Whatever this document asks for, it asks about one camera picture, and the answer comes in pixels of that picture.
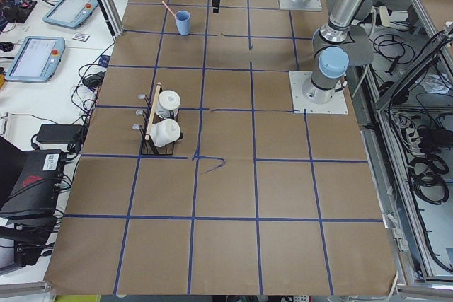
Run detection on light blue plastic cup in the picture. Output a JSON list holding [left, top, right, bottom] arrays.
[[175, 11, 191, 36]]

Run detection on teach pendant far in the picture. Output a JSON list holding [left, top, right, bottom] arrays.
[[43, 0, 98, 29]]

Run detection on teach pendant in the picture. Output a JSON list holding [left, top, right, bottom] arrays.
[[43, 0, 98, 29], [5, 36, 66, 83]]

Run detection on white mug far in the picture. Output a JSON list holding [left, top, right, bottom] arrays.
[[156, 90, 181, 119]]

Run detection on white mug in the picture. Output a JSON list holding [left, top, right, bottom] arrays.
[[150, 119, 183, 147], [156, 90, 181, 119]]

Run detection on white mug near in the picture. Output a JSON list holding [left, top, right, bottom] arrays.
[[150, 119, 183, 147]]

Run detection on teach pendant near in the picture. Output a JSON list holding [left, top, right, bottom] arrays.
[[5, 36, 66, 83]]

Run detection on black power adapter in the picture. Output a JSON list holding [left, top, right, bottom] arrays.
[[35, 124, 82, 144]]

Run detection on black computer box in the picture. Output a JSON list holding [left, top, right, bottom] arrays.
[[1, 146, 66, 220]]

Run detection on black wire mug rack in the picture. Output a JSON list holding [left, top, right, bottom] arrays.
[[132, 82, 184, 156]]

